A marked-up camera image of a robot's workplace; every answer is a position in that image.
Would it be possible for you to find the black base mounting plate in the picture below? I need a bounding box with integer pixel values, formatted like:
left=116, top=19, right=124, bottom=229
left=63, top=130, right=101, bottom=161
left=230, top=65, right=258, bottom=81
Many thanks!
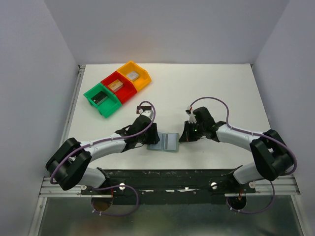
left=81, top=169, right=256, bottom=205

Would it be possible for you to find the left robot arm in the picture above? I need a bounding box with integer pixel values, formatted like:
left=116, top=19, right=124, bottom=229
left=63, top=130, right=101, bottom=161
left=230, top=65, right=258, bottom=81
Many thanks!
left=45, top=115, right=159, bottom=194

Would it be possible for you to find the yellow plastic bin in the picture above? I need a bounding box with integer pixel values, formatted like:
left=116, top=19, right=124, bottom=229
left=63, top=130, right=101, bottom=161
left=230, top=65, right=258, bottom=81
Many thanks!
left=117, top=61, right=152, bottom=91

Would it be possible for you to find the red plastic bin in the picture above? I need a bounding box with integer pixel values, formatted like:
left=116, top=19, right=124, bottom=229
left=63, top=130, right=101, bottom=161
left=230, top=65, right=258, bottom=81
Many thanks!
left=101, top=71, right=137, bottom=104

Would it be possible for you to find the green card holder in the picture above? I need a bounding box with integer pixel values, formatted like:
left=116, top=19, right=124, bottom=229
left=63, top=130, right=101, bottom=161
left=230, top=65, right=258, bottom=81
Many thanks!
left=147, top=132, right=179, bottom=152

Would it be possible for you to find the metal block in green bin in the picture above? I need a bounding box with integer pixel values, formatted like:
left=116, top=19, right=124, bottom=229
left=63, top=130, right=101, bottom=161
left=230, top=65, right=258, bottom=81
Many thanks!
left=91, top=91, right=108, bottom=106

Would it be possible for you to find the metal block in red bin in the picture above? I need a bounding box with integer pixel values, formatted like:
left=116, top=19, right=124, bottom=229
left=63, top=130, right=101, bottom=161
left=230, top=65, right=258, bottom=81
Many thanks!
left=108, top=79, right=124, bottom=92

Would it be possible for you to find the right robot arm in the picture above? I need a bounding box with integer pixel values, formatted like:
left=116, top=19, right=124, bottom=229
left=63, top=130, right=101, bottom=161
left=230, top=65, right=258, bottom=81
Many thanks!
left=179, top=107, right=294, bottom=193

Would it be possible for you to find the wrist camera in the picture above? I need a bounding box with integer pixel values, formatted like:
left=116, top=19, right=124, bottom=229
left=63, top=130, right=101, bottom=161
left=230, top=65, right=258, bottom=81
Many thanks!
left=186, top=106, right=197, bottom=123
left=138, top=109, right=155, bottom=120

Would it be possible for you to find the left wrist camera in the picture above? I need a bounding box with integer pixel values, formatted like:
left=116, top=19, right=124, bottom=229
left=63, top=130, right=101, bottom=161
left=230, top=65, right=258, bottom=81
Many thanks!
left=138, top=109, right=155, bottom=120

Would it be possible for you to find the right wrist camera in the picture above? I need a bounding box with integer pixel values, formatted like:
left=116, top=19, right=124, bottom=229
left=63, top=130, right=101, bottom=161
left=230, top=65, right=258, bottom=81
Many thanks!
left=186, top=106, right=197, bottom=123

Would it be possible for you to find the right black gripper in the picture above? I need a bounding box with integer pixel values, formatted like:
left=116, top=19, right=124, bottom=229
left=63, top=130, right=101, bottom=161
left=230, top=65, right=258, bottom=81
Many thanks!
left=180, top=120, right=205, bottom=142

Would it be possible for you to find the metal block in yellow bin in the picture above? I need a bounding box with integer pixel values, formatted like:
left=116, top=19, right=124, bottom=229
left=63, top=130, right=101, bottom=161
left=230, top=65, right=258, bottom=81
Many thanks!
left=126, top=71, right=139, bottom=81

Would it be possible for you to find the aluminium rail frame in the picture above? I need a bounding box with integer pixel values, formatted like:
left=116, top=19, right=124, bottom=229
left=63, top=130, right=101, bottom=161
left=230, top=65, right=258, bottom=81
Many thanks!
left=38, top=64, right=301, bottom=199

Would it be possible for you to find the green plastic bin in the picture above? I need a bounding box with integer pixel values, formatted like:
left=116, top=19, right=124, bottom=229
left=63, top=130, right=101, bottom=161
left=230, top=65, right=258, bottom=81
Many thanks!
left=84, top=83, right=122, bottom=118

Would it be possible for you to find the dark credit card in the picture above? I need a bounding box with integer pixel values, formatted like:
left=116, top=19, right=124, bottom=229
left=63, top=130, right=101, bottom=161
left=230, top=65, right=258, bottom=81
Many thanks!
left=136, top=106, right=152, bottom=115

